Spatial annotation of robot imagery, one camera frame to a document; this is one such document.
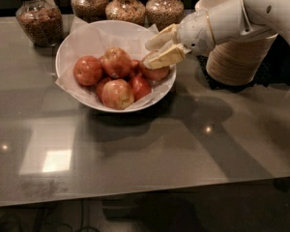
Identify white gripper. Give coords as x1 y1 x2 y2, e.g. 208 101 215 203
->
142 10 215 70

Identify red-green apple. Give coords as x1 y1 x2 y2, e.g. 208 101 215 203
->
139 52 170 81

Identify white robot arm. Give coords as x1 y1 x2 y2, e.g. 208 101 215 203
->
143 0 290 70

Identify small red apple centre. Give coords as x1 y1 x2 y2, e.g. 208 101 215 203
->
130 59 140 77

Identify red apple front right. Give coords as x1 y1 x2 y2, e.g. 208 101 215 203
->
129 76 152 102

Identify red-yellow apple top centre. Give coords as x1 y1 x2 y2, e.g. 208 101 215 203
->
101 46 132 79

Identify red-yellow apple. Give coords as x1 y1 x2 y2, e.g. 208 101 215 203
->
101 79 134 110
101 46 132 79

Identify red-yellow apple front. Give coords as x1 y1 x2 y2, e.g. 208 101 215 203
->
101 79 134 110

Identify red apple lower centre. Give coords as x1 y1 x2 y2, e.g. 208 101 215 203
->
96 77 112 102

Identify white bowl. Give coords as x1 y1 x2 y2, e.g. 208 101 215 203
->
54 19 178 114

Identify red apple far left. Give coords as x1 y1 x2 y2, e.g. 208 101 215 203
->
73 56 103 86

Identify glass jar pale grains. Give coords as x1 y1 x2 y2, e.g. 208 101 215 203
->
146 0 184 31

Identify glass jar mixed cereal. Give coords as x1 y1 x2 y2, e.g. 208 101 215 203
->
105 0 146 25

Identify white paper liner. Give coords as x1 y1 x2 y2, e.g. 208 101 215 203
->
54 15 177 111

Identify glass jar dark granola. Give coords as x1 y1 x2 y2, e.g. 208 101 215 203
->
71 0 109 23

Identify black mat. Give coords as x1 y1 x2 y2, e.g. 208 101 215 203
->
198 36 290 90

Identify glass jar brown cereal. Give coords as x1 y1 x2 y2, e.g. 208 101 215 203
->
15 0 63 47

